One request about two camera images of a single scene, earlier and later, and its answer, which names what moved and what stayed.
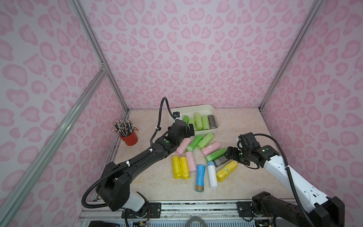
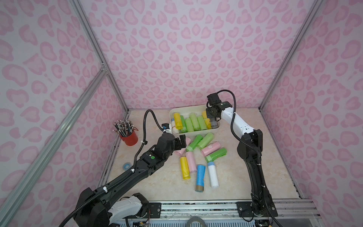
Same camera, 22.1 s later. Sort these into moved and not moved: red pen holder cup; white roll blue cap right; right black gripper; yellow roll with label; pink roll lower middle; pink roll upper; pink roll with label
Moved: right black gripper; yellow roll with label
Not moved: pink roll with label; white roll blue cap right; red pen holder cup; pink roll lower middle; pink roll upper
